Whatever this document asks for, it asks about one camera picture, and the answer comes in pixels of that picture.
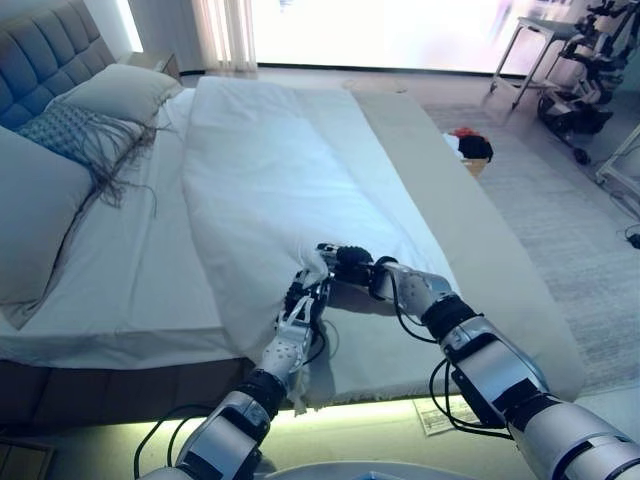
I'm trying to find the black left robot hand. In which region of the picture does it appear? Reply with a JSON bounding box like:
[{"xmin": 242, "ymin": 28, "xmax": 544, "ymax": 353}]
[{"xmin": 273, "ymin": 267, "xmax": 334, "ymax": 346}]

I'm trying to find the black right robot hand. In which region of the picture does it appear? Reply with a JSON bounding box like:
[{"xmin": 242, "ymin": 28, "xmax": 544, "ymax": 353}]
[{"xmin": 314, "ymin": 242, "xmax": 396, "ymax": 301}]

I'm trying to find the white duvet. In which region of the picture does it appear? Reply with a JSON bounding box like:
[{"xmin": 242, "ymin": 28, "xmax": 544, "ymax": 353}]
[{"xmin": 179, "ymin": 74, "xmax": 461, "ymax": 416}]

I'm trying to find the beige bed blanket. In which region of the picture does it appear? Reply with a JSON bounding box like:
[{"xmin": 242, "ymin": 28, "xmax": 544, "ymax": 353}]
[{"xmin": 344, "ymin": 82, "xmax": 586, "ymax": 406}]

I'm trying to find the white bed sheet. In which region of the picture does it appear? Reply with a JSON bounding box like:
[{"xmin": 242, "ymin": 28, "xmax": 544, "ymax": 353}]
[{"xmin": 0, "ymin": 87, "xmax": 241, "ymax": 371}]

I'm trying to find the white garment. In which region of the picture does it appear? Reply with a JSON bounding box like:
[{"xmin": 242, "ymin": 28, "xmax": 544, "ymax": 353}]
[{"xmin": 442, "ymin": 132, "xmax": 464, "ymax": 161}]

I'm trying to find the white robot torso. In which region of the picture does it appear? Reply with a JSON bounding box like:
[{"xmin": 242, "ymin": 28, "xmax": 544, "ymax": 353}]
[{"xmin": 269, "ymin": 462, "xmax": 481, "ymax": 480}]

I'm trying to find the black garment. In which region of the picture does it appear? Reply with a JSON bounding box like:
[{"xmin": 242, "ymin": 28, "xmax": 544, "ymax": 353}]
[{"xmin": 457, "ymin": 135, "xmax": 495, "ymax": 162}]

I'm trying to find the paper sheet on floor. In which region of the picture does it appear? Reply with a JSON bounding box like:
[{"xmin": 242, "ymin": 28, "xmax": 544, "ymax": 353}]
[{"xmin": 412, "ymin": 397, "xmax": 484, "ymax": 437}]

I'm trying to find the large grey rug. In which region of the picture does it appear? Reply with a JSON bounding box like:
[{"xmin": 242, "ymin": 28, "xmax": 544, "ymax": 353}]
[{"xmin": 422, "ymin": 102, "xmax": 640, "ymax": 396}]

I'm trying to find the large bright window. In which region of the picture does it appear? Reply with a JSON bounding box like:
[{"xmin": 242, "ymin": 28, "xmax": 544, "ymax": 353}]
[{"xmin": 254, "ymin": 0, "xmax": 521, "ymax": 76}]

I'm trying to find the beige curtain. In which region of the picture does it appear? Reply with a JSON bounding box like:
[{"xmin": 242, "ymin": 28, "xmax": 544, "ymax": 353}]
[{"xmin": 189, "ymin": 0, "xmax": 259, "ymax": 74}]

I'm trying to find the black wheeled robot stand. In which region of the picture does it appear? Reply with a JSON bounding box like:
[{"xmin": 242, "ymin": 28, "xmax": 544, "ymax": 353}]
[{"xmin": 537, "ymin": 0, "xmax": 640, "ymax": 164}]

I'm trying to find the small wooden nightstand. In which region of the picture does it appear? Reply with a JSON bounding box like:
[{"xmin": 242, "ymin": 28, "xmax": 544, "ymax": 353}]
[{"xmin": 127, "ymin": 49, "xmax": 180, "ymax": 79}]

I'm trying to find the large beige pillow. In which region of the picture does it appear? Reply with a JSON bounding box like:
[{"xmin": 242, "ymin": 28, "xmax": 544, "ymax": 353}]
[{"xmin": 0, "ymin": 124, "xmax": 96, "ymax": 331}]

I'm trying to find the small beige pillow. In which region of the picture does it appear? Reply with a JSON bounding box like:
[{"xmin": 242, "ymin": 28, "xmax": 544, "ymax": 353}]
[{"xmin": 57, "ymin": 62, "xmax": 184, "ymax": 126}]

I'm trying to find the white metal table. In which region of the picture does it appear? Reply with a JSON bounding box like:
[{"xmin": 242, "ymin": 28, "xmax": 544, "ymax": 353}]
[{"xmin": 489, "ymin": 14, "xmax": 576, "ymax": 109}]

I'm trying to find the woven fringed cushion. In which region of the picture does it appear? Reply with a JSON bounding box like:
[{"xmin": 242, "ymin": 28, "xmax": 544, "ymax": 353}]
[{"xmin": 17, "ymin": 102, "xmax": 176, "ymax": 219}]

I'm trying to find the grey tufted headboard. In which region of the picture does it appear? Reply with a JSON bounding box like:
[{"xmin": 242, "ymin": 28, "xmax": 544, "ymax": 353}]
[{"xmin": 0, "ymin": 0, "xmax": 121, "ymax": 134}]

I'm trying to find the brown upholstered bed frame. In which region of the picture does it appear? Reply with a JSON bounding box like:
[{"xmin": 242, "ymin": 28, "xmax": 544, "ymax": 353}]
[{"xmin": 0, "ymin": 357, "xmax": 261, "ymax": 436}]

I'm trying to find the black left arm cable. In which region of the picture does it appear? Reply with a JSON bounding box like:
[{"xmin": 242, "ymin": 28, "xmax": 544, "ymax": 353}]
[{"xmin": 132, "ymin": 319, "xmax": 341, "ymax": 476}]

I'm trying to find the black floor cable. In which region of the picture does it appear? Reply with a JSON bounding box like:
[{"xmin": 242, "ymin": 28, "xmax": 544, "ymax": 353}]
[{"xmin": 609, "ymin": 189, "xmax": 640, "ymax": 244}]

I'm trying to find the white metal frame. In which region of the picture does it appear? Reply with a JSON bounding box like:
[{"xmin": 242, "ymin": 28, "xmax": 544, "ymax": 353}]
[{"xmin": 594, "ymin": 117, "xmax": 640, "ymax": 201}]

